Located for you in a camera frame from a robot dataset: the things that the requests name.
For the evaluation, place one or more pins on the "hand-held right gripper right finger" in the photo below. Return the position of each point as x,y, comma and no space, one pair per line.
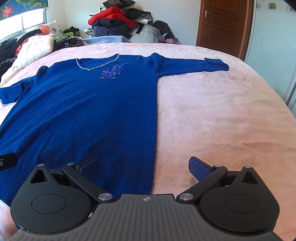
200,170

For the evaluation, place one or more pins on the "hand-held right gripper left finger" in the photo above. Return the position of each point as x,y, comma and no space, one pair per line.
90,167

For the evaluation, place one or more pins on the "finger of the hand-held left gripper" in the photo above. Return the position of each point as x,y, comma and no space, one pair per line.
9,161

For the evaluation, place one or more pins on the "blue beaded sweater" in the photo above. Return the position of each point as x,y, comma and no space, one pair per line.
92,115

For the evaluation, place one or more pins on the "heap of black clothes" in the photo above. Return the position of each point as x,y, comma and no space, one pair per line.
7,48

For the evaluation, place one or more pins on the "pile of mixed clothes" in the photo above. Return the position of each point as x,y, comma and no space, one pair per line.
115,27

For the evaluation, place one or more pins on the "leopard print cloth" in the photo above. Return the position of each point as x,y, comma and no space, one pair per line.
74,42

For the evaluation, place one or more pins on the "light blue blanket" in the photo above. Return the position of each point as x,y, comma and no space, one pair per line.
104,40

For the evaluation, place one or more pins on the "purple plastic bag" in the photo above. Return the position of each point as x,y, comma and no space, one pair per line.
171,41

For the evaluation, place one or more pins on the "black and green bag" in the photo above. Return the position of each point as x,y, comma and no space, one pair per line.
70,31

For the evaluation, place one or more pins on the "floral pillow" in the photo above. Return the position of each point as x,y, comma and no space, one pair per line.
55,29

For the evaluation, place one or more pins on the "brown wooden door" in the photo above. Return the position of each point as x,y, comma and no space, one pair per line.
222,30

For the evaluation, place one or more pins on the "window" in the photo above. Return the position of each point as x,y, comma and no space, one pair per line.
32,20

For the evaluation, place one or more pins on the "clear plastic bag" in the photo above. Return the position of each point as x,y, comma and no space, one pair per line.
145,34

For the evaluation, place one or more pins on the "pale wardrobe with flower border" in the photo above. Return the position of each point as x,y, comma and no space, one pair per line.
270,41

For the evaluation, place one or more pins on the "red jacket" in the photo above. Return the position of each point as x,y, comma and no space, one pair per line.
104,15

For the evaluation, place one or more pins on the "lotus flower wall poster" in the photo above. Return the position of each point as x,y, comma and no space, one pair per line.
23,5

